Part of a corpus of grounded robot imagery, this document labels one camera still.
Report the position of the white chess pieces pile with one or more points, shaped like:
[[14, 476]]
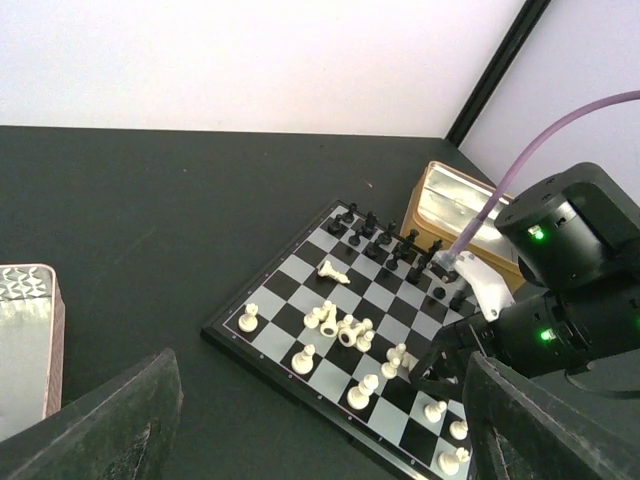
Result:
[[348, 331]]

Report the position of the black chess pieces row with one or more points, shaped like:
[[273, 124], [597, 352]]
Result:
[[386, 270]]

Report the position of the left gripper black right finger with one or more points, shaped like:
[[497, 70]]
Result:
[[520, 431]]

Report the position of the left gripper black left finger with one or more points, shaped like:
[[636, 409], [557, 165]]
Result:
[[124, 429]]

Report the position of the gold tin box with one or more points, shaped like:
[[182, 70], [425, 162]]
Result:
[[441, 205]]

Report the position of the checkered chess board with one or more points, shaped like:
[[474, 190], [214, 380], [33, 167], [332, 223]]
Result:
[[392, 426]]

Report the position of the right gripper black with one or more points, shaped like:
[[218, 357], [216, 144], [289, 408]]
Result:
[[441, 369]]

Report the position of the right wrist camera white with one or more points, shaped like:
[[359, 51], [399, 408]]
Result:
[[488, 286]]

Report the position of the white bishop lying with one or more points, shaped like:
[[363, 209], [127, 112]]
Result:
[[327, 270]]

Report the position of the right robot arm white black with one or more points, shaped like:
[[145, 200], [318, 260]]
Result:
[[576, 234]]

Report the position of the white knight lying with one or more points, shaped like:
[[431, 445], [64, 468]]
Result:
[[394, 360]]

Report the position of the silver tin tray pink rim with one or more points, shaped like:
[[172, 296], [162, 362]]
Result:
[[32, 346]]

